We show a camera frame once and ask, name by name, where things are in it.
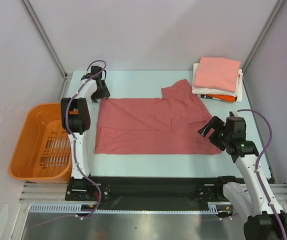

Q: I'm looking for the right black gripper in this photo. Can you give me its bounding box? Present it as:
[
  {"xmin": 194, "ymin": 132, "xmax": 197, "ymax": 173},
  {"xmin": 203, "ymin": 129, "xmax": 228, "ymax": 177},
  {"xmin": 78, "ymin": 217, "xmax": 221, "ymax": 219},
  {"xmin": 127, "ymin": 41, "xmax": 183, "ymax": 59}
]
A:
[{"xmin": 197, "ymin": 115, "xmax": 231, "ymax": 151}]

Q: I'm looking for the red t shirt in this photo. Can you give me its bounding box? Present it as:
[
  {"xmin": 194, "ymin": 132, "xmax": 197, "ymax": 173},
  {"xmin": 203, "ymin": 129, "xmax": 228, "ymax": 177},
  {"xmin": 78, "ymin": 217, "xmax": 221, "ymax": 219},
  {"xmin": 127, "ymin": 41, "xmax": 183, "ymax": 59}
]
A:
[{"xmin": 95, "ymin": 79, "xmax": 221, "ymax": 155}]

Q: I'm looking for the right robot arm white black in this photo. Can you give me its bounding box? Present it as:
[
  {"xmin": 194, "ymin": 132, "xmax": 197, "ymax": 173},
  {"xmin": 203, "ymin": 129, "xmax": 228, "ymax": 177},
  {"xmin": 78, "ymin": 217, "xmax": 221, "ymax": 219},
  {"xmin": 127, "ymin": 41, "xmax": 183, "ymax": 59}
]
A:
[{"xmin": 198, "ymin": 115, "xmax": 287, "ymax": 240}]

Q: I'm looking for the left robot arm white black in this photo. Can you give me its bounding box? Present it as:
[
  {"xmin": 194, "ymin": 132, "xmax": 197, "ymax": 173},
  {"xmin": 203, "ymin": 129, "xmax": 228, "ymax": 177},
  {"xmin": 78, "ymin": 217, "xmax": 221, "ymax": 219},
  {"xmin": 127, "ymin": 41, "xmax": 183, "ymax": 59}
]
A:
[{"xmin": 60, "ymin": 60, "xmax": 111, "ymax": 181}]

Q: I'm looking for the folded orange white t shirt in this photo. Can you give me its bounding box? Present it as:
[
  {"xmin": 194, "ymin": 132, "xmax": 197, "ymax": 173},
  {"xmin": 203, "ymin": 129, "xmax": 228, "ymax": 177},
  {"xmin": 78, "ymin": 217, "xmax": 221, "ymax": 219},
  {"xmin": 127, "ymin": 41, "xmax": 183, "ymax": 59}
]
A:
[{"xmin": 197, "ymin": 94, "xmax": 238, "ymax": 103}]

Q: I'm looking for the folded pink t shirt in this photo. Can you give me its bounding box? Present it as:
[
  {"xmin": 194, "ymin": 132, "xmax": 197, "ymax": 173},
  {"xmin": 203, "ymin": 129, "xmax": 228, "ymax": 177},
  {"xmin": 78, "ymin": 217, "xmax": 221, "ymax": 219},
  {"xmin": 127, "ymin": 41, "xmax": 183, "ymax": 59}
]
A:
[{"xmin": 193, "ymin": 56, "xmax": 241, "ymax": 93}]

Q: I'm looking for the orange plastic laundry basket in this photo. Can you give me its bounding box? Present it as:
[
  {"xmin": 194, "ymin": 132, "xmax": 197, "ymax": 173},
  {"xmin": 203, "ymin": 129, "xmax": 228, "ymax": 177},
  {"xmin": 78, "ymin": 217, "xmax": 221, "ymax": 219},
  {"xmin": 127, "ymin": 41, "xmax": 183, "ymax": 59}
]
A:
[{"xmin": 9, "ymin": 103, "xmax": 72, "ymax": 184}]

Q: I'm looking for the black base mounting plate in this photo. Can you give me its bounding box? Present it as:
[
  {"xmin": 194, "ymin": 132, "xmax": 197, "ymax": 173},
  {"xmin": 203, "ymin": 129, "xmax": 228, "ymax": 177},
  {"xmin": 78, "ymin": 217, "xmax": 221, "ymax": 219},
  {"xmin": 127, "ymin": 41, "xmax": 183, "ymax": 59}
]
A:
[{"xmin": 64, "ymin": 176, "xmax": 254, "ymax": 211}]

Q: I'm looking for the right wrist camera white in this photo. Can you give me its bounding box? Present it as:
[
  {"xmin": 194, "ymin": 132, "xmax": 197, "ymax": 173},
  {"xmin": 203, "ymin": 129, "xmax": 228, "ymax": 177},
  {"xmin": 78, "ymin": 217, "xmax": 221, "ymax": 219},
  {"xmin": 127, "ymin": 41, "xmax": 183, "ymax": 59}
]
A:
[{"xmin": 229, "ymin": 110, "xmax": 238, "ymax": 117}]

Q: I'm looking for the left aluminium frame post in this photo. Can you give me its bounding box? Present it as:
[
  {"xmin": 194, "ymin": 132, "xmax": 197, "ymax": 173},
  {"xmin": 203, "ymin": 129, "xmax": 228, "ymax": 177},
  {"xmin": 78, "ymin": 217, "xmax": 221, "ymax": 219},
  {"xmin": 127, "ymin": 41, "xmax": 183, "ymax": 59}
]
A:
[{"xmin": 20, "ymin": 0, "xmax": 67, "ymax": 79}]

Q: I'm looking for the aluminium frame post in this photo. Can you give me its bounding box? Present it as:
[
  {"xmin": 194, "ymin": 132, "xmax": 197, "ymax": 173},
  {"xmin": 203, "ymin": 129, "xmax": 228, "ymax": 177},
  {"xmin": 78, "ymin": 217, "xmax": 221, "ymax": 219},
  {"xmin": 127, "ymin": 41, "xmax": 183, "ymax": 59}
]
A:
[
  {"xmin": 20, "ymin": 0, "xmax": 67, "ymax": 79},
  {"xmin": 240, "ymin": 0, "xmax": 286, "ymax": 72}
]

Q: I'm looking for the white slotted cable duct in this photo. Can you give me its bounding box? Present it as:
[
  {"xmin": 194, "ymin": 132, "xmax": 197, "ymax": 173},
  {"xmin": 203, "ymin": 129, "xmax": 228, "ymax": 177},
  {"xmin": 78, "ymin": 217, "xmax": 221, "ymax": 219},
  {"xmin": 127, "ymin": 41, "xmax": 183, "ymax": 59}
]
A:
[{"xmin": 29, "ymin": 202, "xmax": 232, "ymax": 215}]

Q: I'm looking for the right aluminium frame post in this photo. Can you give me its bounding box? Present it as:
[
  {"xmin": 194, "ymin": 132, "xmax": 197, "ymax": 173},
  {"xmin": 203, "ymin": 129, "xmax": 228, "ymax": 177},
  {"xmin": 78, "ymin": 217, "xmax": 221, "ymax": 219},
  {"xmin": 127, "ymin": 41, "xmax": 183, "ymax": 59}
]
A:
[{"xmin": 240, "ymin": 0, "xmax": 286, "ymax": 72}]

